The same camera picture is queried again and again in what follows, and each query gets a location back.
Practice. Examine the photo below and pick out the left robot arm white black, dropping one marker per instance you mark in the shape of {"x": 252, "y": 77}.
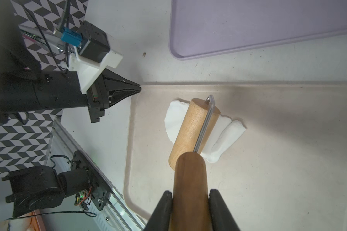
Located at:
{"x": 25, "y": 87}

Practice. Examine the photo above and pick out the wooden dough roller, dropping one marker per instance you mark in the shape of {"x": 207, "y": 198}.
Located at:
{"x": 190, "y": 206}

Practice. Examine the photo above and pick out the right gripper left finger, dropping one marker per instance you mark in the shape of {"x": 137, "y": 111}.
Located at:
{"x": 160, "y": 218}

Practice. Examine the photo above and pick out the orange storage bin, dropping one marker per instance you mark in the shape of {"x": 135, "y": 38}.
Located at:
{"x": 35, "y": 222}

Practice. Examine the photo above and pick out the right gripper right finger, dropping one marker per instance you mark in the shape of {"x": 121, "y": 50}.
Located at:
{"x": 222, "y": 219}

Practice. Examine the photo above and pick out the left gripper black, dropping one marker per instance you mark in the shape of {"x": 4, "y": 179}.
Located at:
{"x": 108, "y": 91}

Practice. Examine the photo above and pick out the beige plastic tray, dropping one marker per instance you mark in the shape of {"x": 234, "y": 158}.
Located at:
{"x": 287, "y": 172}

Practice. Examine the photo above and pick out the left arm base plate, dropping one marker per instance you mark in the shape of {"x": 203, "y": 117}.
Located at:
{"x": 87, "y": 183}

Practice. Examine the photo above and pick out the white dough ball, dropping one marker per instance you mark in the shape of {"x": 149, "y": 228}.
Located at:
{"x": 225, "y": 133}

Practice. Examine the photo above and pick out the purple plastic tray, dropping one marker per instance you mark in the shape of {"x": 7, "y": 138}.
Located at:
{"x": 205, "y": 28}

